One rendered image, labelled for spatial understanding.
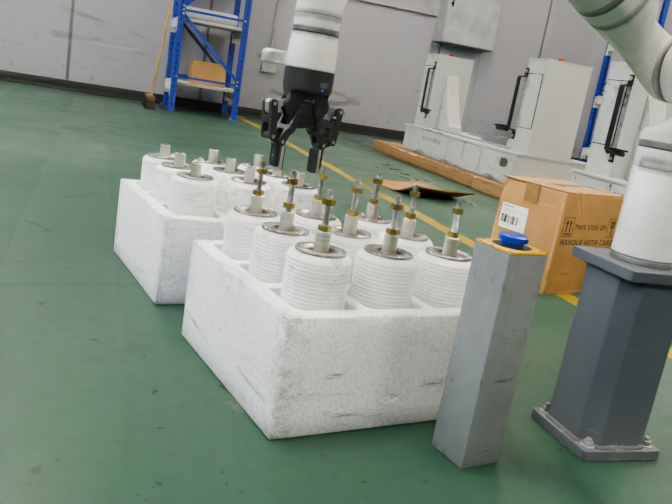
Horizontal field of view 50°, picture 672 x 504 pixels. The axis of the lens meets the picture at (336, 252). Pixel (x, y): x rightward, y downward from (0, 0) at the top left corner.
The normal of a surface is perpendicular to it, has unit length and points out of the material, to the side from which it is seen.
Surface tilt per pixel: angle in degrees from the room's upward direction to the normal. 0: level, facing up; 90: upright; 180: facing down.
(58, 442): 0
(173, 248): 90
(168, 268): 90
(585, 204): 90
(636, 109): 90
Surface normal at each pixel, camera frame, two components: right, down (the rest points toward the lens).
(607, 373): -0.45, 0.13
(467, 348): -0.86, -0.03
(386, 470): 0.17, -0.96
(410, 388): 0.49, 0.28
